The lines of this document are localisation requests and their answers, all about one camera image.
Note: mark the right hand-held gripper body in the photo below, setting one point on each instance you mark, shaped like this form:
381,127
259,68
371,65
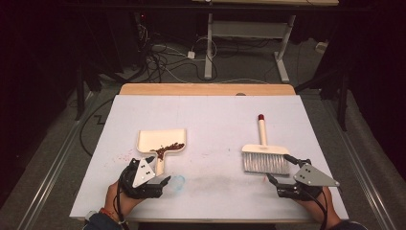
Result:
311,179

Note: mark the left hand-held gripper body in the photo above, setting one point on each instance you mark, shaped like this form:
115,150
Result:
143,174

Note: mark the cream plastic dustpan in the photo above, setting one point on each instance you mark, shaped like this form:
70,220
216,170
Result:
159,139

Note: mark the pile of red beans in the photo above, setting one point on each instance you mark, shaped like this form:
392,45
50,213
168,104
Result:
169,147

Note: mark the person's right hand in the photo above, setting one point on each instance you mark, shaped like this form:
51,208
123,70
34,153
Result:
319,207

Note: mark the person's left hand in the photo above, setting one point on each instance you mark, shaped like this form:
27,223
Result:
123,204

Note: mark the black metal stand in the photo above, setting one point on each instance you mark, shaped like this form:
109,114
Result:
342,102
79,92

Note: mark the white board table cover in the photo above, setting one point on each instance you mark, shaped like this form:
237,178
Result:
223,118

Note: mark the wooden table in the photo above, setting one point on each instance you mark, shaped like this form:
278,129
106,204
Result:
191,89

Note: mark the white power adapter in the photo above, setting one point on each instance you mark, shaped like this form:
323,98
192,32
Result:
191,55

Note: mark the white power strip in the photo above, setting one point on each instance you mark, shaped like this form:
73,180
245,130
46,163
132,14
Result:
321,47

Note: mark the metal floor rail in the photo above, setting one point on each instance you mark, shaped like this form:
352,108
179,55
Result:
367,191
51,166

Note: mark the white metal desk frame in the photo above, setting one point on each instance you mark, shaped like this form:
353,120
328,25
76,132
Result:
249,30

